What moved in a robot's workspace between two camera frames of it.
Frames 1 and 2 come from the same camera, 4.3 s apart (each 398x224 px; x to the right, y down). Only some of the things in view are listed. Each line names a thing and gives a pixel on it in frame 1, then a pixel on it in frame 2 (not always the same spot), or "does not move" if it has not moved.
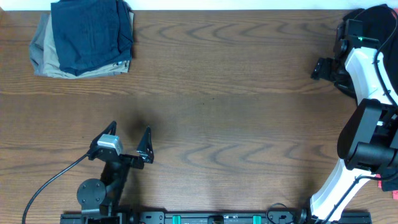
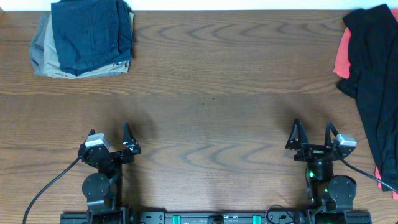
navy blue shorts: [90, 33] does not move
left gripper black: [125, 158] → [112, 155]
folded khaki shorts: [51, 67] does not move
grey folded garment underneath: [37, 45] does not move
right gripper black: [321, 68] → [315, 152]
